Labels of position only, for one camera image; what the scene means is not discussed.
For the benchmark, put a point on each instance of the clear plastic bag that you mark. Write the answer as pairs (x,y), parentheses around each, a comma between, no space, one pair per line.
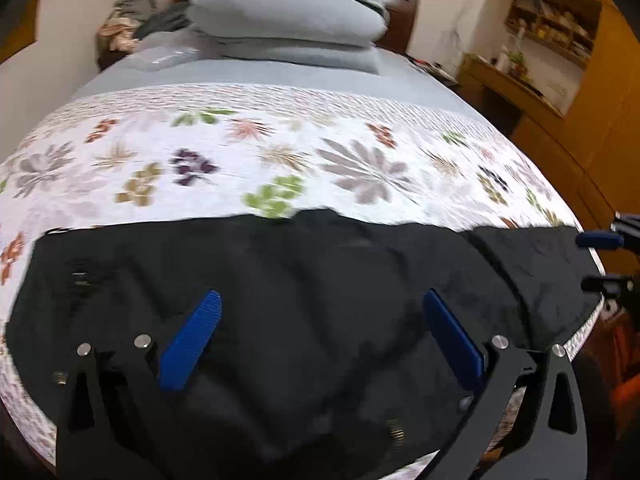
(165,57)

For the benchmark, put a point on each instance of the small potted plant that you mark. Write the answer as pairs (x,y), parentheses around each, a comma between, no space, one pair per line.
(517,60)

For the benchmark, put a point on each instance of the wooden shelf cabinet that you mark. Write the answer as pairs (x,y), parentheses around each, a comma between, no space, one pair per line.
(555,132)

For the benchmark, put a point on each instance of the row of small shelf boxes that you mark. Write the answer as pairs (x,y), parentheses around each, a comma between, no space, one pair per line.
(555,25)

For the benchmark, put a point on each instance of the grey-green garment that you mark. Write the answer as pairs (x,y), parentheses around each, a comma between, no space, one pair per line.
(135,5)

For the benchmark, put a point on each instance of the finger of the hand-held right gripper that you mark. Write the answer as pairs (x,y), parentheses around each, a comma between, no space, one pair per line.
(606,285)
(595,240)

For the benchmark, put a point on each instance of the dark wooden headboard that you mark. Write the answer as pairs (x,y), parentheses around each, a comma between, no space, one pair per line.
(402,20)

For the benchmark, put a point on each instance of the dark grey garment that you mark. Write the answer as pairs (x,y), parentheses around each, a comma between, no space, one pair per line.
(167,20)

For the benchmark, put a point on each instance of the black pants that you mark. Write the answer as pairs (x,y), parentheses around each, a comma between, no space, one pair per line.
(310,305)

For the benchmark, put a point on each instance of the floral cloth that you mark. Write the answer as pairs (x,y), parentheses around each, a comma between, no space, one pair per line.
(117,32)

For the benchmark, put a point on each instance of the orange cloth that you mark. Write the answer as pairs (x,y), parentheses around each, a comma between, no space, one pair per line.
(627,360)

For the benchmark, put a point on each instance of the grey bed sheet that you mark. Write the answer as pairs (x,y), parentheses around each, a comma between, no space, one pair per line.
(250,74)

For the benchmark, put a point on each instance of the white floral quilt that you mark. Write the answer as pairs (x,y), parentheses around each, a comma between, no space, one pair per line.
(350,120)

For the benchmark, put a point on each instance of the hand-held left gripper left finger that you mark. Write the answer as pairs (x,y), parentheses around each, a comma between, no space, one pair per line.
(192,332)

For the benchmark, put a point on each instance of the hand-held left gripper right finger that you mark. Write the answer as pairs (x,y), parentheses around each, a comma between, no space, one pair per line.
(452,340)

